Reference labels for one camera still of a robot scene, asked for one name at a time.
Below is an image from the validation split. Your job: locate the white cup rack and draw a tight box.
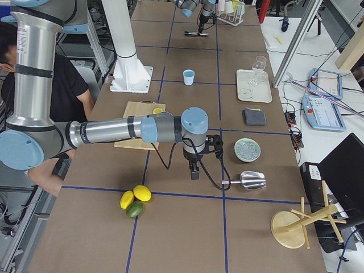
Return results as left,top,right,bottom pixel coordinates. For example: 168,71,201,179
217,0,245,26

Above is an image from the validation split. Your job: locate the yellow lemon half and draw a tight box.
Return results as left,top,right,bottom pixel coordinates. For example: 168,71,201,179
152,107,164,114

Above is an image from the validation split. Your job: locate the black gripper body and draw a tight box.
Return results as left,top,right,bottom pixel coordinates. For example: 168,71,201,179
199,13,209,26
183,150,203,171

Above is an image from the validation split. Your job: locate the aluminium frame post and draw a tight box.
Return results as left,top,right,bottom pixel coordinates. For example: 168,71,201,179
272,0,322,88

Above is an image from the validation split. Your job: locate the clear wine glass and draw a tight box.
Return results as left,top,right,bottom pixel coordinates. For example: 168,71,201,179
248,56,267,86

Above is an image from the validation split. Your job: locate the person in black shirt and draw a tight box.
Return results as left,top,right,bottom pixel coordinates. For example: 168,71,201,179
1,22,94,197

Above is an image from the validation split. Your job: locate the metal ice scoop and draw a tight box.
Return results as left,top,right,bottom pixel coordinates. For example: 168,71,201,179
221,171,267,191

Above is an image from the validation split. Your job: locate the blue teach pendant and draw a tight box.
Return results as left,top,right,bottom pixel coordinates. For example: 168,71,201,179
302,95,346,132
308,68,343,100

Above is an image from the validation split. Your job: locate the whole yellow lemon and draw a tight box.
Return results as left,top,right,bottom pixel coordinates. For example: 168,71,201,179
133,185,152,202

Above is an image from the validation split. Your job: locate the green lime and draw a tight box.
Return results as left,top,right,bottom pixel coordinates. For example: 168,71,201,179
126,201,143,218

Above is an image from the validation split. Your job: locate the light blue cup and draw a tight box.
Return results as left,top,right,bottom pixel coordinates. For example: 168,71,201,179
183,69,195,86

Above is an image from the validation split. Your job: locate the wooden cutting board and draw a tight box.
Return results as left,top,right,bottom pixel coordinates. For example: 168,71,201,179
114,101,166,150

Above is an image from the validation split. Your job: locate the black monitor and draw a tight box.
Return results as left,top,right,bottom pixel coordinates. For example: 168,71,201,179
318,133,363,212

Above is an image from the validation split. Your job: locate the grey folded cloth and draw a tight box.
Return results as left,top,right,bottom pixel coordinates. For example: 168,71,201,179
242,107,267,126

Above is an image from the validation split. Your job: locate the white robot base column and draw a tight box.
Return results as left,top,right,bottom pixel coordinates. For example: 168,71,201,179
102,0,153,93

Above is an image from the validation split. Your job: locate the wooden mug tree stand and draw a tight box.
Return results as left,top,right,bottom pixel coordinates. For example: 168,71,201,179
270,180,346,249

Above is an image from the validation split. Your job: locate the cream bear tray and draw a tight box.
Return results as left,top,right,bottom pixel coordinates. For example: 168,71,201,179
236,69,272,103

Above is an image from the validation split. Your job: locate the green bowl of ice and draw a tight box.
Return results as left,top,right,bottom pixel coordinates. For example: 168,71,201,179
234,138,261,163

